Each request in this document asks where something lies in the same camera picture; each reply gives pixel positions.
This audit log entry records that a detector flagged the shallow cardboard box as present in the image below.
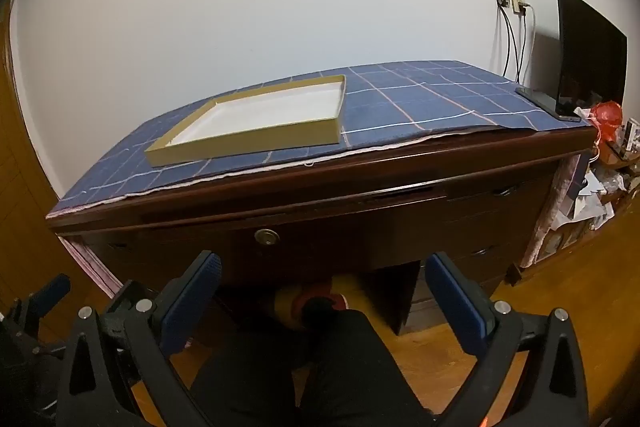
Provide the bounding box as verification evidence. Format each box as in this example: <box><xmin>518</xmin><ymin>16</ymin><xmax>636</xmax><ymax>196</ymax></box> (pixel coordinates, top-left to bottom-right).
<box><xmin>145</xmin><ymin>75</ymin><xmax>347</xmax><ymax>168</ymax></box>

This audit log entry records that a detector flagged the black monitor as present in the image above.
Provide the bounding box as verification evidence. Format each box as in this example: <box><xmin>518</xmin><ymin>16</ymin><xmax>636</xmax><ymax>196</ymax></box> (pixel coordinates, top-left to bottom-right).
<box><xmin>556</xmin><ymin>0</ymin><xmax>628</xmax><ymax>118</ymax></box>

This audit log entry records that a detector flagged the small dark wooden drawer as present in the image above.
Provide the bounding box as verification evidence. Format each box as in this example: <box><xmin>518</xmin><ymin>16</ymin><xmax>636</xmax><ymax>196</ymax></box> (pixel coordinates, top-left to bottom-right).
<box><xmin>444</xmin><ymin>179</ymin><xmax>556</xmax><ymax>224</ymax></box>
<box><xmin>450</xmin><ymin>227</ymin><xmax>537</xmax><ymax>294</ymax></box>

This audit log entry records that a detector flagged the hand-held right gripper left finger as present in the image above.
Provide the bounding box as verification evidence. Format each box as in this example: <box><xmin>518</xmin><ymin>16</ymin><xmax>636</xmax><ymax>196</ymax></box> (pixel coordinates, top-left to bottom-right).
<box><xmin>55</xmin><ymin>250</ymin><xmax>223</xmax><ymax>427</ymax></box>

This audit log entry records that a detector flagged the person's left leg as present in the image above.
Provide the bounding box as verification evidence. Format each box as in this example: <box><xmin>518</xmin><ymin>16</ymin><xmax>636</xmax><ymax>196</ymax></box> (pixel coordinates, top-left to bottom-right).
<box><xmin>190</xmin><ymin>332</ymin><xmax>313</xmax><ymax>427</ymax></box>

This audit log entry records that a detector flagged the wide dark wooden drawer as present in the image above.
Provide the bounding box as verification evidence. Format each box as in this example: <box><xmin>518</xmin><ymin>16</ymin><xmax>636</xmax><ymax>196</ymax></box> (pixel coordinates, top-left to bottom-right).
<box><xmin>95</xmin><ymin>207</ymin><xmax>401</xmax><ymax>293</ymax></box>

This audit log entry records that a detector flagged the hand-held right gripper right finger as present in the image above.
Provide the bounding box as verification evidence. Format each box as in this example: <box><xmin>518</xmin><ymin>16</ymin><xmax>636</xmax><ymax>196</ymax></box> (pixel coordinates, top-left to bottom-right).
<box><xmin>425</xmin><ymin>251</ymin><xmax>591</xmax><ymax>427</ymax></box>

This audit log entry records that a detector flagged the dark wooden desk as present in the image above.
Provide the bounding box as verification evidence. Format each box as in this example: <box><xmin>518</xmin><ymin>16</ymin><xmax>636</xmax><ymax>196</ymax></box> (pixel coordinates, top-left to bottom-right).
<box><xmin>47</xmin><ymin>122</ymin><xmax>601</xmax><ymax>338</ymax></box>

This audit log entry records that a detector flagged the red bag and clutter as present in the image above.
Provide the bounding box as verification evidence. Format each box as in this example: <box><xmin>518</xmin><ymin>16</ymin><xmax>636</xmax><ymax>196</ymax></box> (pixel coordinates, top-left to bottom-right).
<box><xmin>545</xmin><ymin>117</ymin><xmax>640</xmax><ymax>264</ymax></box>

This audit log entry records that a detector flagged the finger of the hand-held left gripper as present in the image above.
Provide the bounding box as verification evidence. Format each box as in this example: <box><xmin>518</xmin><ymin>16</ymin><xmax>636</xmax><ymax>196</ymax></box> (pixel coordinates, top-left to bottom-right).
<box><xmin>102</xmin><ymin>279</ymin><xmax>156</xmax><ymax>314</ymax></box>
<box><xmin>15</xmin><ymin>273</ymin><xmax>72</xmax><ymax>324</ymax></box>

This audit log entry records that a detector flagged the wooden door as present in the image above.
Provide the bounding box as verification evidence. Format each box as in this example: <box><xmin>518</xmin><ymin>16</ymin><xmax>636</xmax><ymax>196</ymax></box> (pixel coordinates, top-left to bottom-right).
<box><xmin>0</xmin><ymin>32</ymin><xmax>63</xmax><ymax>303</ymax></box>

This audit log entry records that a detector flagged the yellow and red soft object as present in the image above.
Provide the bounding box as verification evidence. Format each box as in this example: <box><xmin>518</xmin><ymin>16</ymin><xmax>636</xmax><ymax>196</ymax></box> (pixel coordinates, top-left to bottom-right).
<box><xmin>260</xmin><ymin>272</ymin><xmax>372</xmax><ymax>334</ymax></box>

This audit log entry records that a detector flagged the grey cable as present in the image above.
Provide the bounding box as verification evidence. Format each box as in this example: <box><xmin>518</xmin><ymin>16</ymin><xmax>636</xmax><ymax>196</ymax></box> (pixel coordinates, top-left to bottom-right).
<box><xmin>518</xmin><ymin>3</ymin><xmax>537</xmax><ymax>85</ymax></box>

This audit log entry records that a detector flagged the blue checked tablecloth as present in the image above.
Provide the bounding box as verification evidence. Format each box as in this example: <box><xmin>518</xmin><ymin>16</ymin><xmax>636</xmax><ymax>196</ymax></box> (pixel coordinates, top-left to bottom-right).
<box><xmin>46</xmin><ymin>61</ymin><xmax>596</xmax><ymax>220</ymax></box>

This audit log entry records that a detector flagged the person's right leg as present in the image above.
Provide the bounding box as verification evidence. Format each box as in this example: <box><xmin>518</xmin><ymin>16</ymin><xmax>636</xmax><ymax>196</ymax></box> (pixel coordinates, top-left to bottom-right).
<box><xmin>299</xmin><ymin>306</ymin><xmax>437</xmax><ymax>427</ymax></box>

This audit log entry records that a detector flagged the person's leg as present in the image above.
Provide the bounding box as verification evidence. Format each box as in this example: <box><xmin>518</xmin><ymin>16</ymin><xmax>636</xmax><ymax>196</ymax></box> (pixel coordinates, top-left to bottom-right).
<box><xmin>190</xmin><ymin>332</ymin><xmax>313</xmax><ymax>427</ymax></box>
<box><xmin>299</xmin><ymin>306</ymin><xmax>437</xmax><ymax>427</ymax></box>

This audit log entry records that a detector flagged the red plastic bag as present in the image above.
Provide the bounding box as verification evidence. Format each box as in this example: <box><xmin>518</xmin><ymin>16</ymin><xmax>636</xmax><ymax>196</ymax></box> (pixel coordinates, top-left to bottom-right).
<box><xmin>590</xmin><ymin>101</ymin><xmax>624</xmax><ymax>142</ymax></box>

